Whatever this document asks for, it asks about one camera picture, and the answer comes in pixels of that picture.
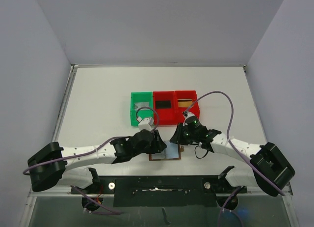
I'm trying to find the brown leather card holder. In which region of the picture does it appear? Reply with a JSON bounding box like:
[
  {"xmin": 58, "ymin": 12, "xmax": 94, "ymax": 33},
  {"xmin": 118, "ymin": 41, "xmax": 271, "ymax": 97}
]
[{"xmin": 149, "ymin": 141, "xmax": 184, "ymax": 161}]

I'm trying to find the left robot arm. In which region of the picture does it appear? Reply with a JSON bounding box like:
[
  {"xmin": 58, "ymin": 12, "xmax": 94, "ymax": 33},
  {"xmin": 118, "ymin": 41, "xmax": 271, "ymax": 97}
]
[{"xmin": 23, "ymin": 130, "xmax": 167, "ymax": 193}]

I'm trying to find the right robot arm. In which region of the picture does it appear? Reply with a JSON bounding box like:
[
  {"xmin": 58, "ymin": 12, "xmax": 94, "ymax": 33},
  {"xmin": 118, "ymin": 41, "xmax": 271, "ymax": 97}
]
[{"xmin": 170, "ymin": 115, "xmax": 295, "ymax": 197}]

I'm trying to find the gold card in red bin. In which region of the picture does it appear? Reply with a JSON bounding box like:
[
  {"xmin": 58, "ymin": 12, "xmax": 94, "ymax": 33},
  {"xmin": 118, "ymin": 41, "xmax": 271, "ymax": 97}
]
[{"xmin": 178, "ymin": 99, "xmax": 193, "ymax": 108}]

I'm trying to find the black card in red bin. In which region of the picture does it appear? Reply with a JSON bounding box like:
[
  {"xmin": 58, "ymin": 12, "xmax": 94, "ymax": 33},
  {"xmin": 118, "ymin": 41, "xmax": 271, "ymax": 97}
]
[{"xmin": 155, "ymin": 100, "xmax": 171, "ymax": 109}]

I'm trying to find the silver card in green bin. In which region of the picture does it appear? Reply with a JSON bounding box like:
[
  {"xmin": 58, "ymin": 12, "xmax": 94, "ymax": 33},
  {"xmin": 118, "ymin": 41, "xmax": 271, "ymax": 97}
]
[{"xmin": 134, "ymin": 102, "xmax": 150, "ymax": 110}]

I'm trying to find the right red plastic bin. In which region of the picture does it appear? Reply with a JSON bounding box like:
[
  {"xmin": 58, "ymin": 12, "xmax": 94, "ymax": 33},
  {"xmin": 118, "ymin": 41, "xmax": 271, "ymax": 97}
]
[{"xmin": 174, "ymin": 90, "xmax": 201, "ymax": 125}]

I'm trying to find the red plastic bin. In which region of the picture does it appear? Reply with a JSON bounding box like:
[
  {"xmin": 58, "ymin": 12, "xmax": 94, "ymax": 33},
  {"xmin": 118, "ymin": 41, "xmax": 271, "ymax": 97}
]
[
  {"xmin": 153, "ymin": 91, "xmax": 176, "ymax": 125},
  {"xmin": 174, "ymin": 90, "xmax": 201, "ymax": 125}
]

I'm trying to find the middle red plastic bin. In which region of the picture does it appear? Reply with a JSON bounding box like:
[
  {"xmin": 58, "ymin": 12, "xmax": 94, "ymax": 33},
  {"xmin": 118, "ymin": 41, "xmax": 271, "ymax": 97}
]
[{"xmin": 153, "ymin": 91, "xmax": 176, "ymax": 125}]

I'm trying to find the green plastic bin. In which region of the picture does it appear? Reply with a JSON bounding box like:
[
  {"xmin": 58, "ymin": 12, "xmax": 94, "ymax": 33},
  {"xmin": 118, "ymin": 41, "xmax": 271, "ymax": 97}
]
[{"xmin": 130, "ymin": 92, "xmax": 154, "ymax": 127}]

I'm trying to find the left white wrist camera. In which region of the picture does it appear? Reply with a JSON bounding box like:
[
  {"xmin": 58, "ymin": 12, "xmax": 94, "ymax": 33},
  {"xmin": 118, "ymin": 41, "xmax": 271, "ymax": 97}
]
[{"xmin": 137, "ymin": 116, "xmax": 154, "ymax": 131}]

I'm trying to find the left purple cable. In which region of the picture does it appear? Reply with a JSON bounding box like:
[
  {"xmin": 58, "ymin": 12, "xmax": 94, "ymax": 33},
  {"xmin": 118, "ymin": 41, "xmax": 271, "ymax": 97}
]
[{"xmin": 23, "ymin": 106, "xmax": 161, "ymax": 215}]

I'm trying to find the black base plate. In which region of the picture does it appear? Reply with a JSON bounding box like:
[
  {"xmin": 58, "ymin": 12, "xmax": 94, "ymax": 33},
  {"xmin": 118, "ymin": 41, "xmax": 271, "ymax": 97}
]
[{"xmin": 71, "ymin": 175, "xmax": 235, "ymax": 207}]

